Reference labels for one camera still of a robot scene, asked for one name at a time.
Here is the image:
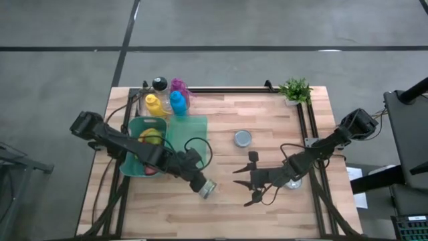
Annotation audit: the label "blue plastic bottle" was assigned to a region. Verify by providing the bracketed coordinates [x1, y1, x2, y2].
[169, 90, 188, 117]

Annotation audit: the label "white paper sheet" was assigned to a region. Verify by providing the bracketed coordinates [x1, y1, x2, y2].
[346, 166, 368, 209]

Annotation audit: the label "thin cable bundle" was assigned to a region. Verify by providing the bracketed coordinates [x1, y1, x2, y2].
[369, 108, 389, 140]

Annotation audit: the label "grey metal stand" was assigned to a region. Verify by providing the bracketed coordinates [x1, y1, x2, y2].
[0, 143, 55, 241]

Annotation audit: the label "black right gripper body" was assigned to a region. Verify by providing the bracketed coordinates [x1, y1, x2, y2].
[243, 151, 294, 208]

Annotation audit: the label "yellow mustard bottle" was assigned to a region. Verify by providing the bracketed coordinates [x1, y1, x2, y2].
[144, 94, 168, 117]

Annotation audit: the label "translucent teal bin lid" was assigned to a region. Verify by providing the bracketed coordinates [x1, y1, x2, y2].
[166, 114, 209, 168]

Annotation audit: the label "small green potted plant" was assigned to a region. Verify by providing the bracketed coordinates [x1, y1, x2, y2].
[279, 78, 314, 105]

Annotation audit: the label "thin black cable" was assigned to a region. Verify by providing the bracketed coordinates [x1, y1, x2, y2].
[280, 143, 307, 161]
[105, 87, 145, 124]

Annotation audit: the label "green pear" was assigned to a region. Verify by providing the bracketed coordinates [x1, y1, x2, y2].
[138, 127, 165, 146]

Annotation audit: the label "clear plastic container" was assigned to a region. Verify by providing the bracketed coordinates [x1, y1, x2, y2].
[136, 87, 192, 117]

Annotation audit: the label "clear bottle black cap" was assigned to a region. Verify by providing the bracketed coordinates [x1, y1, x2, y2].
[152, 76, 170, 104]

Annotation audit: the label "black looped camera cable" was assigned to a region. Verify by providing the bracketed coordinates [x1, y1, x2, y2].
[183, 137, 214, 172]

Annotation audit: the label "black aluminium frame rails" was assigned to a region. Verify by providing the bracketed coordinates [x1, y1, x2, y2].
[296, 100, 360, 239]
[88, 87, 138, 238]

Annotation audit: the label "long black frame crossbar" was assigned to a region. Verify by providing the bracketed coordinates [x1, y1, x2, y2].
[128, 86, 282, 94]

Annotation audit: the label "silver tin can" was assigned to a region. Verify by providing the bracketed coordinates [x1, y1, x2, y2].
[199, 179, 217, 200]
[284, 177, 304, 190]
[233, 129, 253, 148]

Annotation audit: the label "backlit keyboard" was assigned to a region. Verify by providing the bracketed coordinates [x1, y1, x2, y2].
[390, 215, 428, 241]

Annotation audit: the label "magenta plastic bottle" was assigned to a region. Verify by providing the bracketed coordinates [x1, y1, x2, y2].
[169, 77, 197, 104]

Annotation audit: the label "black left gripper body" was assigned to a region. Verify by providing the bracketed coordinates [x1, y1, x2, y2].
[166, 148, 209, 193]

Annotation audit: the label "teal plastic bin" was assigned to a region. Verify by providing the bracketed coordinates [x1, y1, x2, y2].
[119, 116, 168, 178]

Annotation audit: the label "thin brown cable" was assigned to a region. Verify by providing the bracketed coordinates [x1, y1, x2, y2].
[92, 159, 114, 217]

